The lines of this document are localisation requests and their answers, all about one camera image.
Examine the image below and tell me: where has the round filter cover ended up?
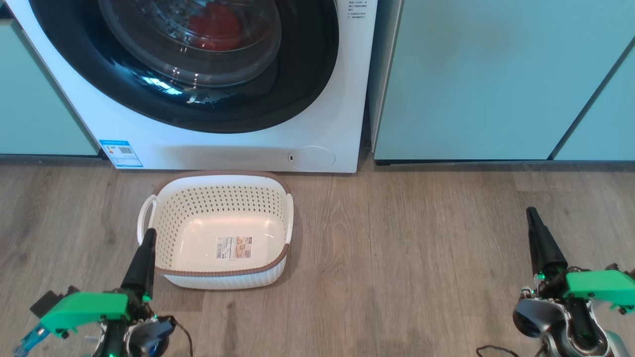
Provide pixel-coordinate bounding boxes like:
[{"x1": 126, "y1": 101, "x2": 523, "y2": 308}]
[{"x1": 288, "y1": 145, "x2": 337, "y2": 173}]

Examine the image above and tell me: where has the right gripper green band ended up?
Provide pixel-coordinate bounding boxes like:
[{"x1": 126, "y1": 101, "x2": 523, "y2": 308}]
[{"x1": 526, "y1": 207, "x2": 635, "y2": 344}]

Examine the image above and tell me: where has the wide pale teal cabinet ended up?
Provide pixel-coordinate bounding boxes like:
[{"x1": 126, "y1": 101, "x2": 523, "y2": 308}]
[{"x1": 371, "y1": 0, "x2": 635, "y2": 165}]

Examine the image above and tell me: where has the white washing machine body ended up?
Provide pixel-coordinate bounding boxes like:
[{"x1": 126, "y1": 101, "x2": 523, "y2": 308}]
[{"x1": 5, "y1": 0, "x2": 379, "y2": 174}]

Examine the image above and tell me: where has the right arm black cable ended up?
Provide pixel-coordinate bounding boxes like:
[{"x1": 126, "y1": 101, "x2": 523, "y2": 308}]
[{"x1": 475, "y1": 345, "x2": 546, "y2": 357}]

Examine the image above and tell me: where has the paper label inside basket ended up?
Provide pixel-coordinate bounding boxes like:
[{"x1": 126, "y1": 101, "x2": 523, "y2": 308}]
[{"x1": 214, "y1": 236, "x2": 253, "y2": 260}]

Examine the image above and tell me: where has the round black washing machine door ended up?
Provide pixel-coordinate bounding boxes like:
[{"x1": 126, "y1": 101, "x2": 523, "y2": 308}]
[{"x1": 29, "y1": 0, "x2": 341, "y2": 134}]

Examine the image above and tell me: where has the pale teal cabinet beside hinge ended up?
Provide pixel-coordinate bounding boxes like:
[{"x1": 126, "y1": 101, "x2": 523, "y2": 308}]
[{"x1": 0, "y1": 19, "x2": 101, "y2": 157}]

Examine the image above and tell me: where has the blue energy label sticker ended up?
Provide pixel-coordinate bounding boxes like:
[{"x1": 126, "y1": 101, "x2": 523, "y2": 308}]
[{"x1": 98, "y1": 139, "x2": 144, "y2": 169}]

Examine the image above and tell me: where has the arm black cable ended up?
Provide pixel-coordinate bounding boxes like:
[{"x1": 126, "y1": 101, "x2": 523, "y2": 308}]
[
  {"x1": 12, "y1": 317, "x2": 195, "y2": 357},
  {"x1": 475, "y1": 345, "x2": 546, "y2": 357}
]

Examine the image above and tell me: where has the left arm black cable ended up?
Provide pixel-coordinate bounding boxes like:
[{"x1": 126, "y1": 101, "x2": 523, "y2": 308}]
[{"x1": 12, "y1": 317, "x2": 195, "y2": 357}]

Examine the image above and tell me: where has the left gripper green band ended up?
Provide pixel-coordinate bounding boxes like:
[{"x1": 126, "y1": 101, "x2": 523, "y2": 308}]
[{"x1": 40, "y1": 228, "x2": 158, "y2": 357}]

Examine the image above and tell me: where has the red and white garment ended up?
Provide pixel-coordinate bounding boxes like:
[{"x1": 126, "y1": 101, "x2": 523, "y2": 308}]
[{"x1": 187, "y1": 1, "x2": 245, "y2": 51}]

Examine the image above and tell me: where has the narrow pale teal cabinet door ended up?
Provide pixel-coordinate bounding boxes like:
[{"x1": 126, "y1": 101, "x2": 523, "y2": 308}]
[{"x1": 550, "y1": 40, "x2": 635, "y2": 162}]

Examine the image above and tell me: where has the white perforated laundry basket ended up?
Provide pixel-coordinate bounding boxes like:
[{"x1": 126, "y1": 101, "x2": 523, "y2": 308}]
[{"x1": 137, "y1": 171, "x2": 295, "y2": 291}]

